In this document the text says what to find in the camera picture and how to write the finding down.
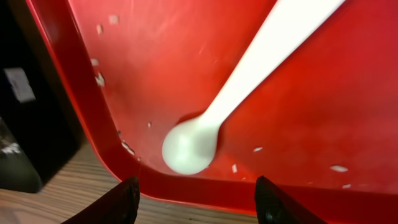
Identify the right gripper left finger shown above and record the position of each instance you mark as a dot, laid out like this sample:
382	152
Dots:
118	206

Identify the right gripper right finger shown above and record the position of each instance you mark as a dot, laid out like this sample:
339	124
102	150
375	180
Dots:
274	206

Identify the black waste tray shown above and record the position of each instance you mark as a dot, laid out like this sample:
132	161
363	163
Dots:
39	129

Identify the white plastic spoon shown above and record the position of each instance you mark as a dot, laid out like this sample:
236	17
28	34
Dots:
190	146

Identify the red serving tray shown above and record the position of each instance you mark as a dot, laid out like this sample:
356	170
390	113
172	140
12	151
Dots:
322	126

